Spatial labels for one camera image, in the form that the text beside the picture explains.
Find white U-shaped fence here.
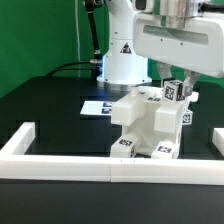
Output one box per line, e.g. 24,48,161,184
0,122,224,185

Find white sheet with tags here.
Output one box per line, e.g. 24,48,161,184
81,101,113,116

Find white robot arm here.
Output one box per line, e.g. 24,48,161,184
98,0,224,96

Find white thin cable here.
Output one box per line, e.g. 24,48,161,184
75,0,82,78

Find black corrugated hose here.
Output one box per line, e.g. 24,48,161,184
83,0,108,78

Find black table cables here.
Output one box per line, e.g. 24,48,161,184
45,60,101,78

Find white tagged cube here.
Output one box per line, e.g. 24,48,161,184
163,80,185,102
182,109,193,125

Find white chair seat part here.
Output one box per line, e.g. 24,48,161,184
123,120,182,157

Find white chair back frame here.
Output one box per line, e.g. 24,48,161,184
111,86,199,134

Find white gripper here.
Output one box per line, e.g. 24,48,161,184
133,13,224,97

